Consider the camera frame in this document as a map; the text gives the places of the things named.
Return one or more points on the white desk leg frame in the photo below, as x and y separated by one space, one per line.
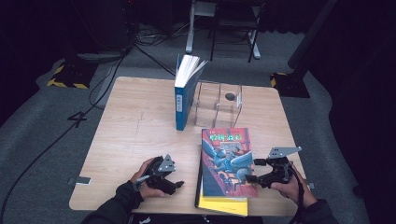
190 31

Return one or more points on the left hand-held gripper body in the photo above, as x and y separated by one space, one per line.
162 180

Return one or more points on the grey table bracket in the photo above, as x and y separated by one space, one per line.
309 185
79 180

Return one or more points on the red blue illustrated book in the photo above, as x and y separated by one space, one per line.
227 155

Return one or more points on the clear acrylic book rack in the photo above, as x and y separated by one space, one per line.
219 93

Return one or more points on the person's right hand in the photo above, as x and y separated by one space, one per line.
294 189

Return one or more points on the yellow book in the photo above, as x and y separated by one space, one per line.
224 205

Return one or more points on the person's left hand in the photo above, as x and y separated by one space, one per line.
141 174

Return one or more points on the black metal chair frame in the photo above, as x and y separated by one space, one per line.
214 31

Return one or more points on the black pole stand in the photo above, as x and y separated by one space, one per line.
306 40

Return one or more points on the dark equipment stand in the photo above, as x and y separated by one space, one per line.
102 31

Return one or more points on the black yellow striped base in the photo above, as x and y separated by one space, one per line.
73 74

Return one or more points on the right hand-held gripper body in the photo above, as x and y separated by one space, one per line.
280 171

